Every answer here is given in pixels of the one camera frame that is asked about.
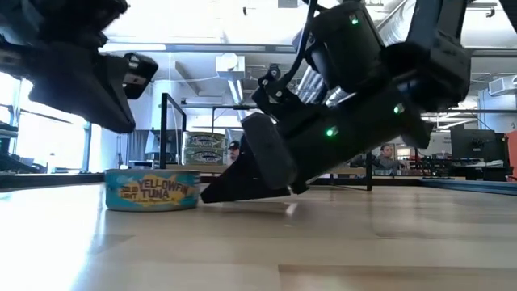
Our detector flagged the white ceiling box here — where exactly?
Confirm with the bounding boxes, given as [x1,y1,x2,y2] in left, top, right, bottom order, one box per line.
[216,53,246,81]

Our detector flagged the teal yellowfin tuna can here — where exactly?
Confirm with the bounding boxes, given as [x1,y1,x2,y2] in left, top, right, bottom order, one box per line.
[103,168,202,213]

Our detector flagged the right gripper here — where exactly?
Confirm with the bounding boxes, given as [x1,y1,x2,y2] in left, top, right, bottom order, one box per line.
[241,86,436,195]

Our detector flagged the green tuna can gold lid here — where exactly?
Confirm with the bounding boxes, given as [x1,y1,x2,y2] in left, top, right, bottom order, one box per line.
[182,131,228,150]

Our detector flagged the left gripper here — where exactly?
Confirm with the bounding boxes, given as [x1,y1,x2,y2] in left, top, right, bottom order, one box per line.
[0,40,159,134]

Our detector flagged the orange panel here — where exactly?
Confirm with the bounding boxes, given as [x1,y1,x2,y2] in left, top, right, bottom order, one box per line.
[504,130,517,181]

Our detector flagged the silver overhead rig beam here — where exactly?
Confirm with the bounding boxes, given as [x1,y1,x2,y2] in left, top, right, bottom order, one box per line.
[99,42,302,57]

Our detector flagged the grey curtain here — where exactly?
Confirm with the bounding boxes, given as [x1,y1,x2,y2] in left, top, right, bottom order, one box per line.
[127,129,150,162]

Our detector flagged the silver ribbed ventilation duct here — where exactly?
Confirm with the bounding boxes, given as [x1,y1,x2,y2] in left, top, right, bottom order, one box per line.
[379,0,411,48]

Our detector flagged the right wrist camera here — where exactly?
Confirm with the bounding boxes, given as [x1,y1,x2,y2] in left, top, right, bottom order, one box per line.
[250,63,328,137]

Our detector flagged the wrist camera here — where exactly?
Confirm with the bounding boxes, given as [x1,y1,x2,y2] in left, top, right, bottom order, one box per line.
[36,0,130,48]
[250,63,328,137]

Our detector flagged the large bright window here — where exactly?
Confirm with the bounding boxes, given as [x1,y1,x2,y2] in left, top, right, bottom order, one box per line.
[0,72,95,171]

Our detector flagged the wooden shelf black wire legs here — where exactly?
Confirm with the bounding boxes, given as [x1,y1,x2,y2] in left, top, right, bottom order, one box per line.
[159,92,373,192]

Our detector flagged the white round column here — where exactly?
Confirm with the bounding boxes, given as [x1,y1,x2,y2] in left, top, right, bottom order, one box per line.
[152,79,179,130]

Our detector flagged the black background monitor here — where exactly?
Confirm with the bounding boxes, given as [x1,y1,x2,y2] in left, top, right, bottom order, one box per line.
[451,129,506,162]

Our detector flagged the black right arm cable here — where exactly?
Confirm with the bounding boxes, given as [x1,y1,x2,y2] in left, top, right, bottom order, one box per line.
[278,0,320,88]

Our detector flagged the person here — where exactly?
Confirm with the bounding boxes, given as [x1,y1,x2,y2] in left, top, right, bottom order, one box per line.
[227,140,242,162]
[373,143,405,171]

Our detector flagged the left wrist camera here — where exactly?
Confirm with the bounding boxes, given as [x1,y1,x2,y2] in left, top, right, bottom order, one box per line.
[36,0,130,48]

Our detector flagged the green tuna can silver lid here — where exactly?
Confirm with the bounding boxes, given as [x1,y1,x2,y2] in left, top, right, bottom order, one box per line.
[182,147,228,166]

